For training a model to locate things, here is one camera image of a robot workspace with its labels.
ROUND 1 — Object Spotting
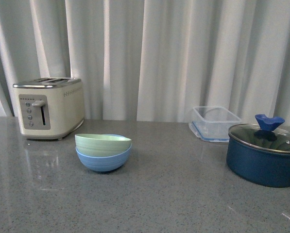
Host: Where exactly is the green bowl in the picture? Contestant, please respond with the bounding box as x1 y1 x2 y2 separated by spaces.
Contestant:
75 133 132 157

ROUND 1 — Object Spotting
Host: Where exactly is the blue bowl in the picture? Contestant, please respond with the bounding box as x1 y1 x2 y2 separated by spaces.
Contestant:
76 144 132 172

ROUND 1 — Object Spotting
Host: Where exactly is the white curtain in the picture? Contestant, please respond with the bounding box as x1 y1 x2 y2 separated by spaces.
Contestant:
0 0 290 126

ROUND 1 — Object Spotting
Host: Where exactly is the clear plastic food container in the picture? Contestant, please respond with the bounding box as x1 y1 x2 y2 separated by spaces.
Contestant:
188 106 241 143

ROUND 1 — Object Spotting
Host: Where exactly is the cream four-slot toaster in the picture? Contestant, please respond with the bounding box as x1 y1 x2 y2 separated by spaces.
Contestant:
13 77 85 139

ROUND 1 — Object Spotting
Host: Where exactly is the glass lid with blue knob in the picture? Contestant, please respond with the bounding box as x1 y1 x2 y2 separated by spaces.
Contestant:
228 114 290 154

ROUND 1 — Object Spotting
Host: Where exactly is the dark blue cooking pot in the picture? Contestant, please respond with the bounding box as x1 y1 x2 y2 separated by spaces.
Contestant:
226 135 290 188

